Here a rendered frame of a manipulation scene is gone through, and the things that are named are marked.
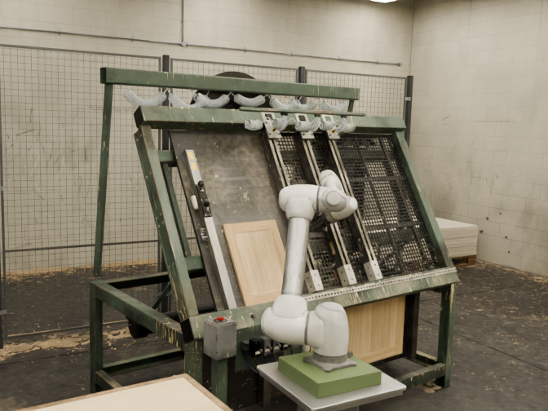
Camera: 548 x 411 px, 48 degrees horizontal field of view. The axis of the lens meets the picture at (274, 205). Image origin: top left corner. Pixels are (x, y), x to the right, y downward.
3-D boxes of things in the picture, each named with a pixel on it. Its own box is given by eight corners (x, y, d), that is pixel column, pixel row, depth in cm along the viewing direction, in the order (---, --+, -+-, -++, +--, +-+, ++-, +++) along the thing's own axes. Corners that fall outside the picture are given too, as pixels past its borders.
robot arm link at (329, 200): (348, 189, 305) (321, 187, 308) (346, 185, 288) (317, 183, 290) (346, 215, 305) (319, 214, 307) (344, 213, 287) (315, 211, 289)
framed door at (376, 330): (307, 380, 397) (309, 382, 395) (310, 298, 390) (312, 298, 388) (399, 351, 452) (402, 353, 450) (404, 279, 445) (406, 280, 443)
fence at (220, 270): (225, 311, 330) (229, 309, 327) (183, 152, 357) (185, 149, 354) (233, 309, 333) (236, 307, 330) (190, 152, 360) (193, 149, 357)
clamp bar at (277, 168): (307, 294, 365) (331, 282, 348) (252, 119, 398) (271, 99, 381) (319, 292, 371) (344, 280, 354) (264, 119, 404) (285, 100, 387)
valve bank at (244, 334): (250, 382, 315) (251, 337, 312) (235, 373, 326) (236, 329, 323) (322, 361, 346) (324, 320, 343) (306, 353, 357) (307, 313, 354)
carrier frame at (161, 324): (191, 486, 320) (192, 333, 309) (90, 391, 428) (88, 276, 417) (449, 386, 455) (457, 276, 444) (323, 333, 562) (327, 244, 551)
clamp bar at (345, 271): (340, 288, 382) (365, 276, 365) (285, 120, 415) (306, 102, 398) (351, 285, 389) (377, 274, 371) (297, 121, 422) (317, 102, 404)
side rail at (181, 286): (179, 322, 319) (188, 316, 311) (133, 134, 350) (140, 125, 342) (189, 320, 323) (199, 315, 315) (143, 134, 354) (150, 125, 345)
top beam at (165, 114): (136, 129, 345) (143, 120, 338) (132, 113, 348) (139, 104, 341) (398, 134, 480) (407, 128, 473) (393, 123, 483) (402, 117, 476)
